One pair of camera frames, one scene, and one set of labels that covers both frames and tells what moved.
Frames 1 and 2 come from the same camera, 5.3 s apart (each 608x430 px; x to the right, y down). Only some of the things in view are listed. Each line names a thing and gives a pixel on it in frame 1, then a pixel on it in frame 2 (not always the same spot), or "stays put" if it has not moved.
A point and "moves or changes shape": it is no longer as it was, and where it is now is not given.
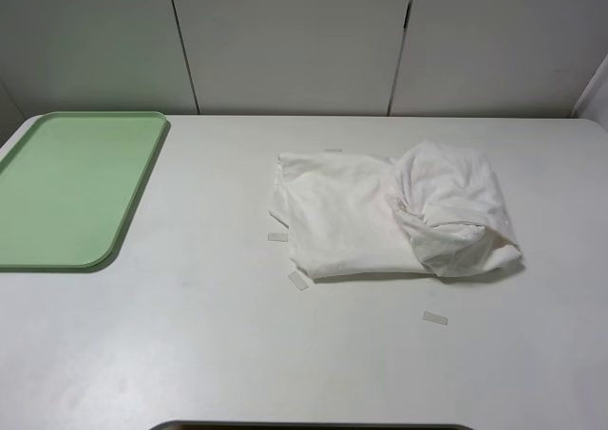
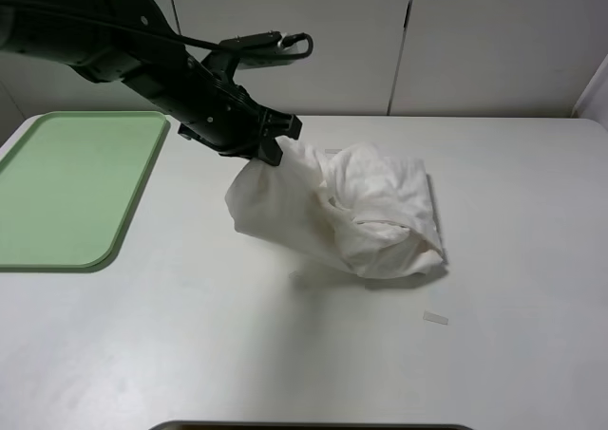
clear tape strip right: [434, 317] stays put
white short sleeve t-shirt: [433, 209] moves or changes shape
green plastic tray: [67, 182] stays put
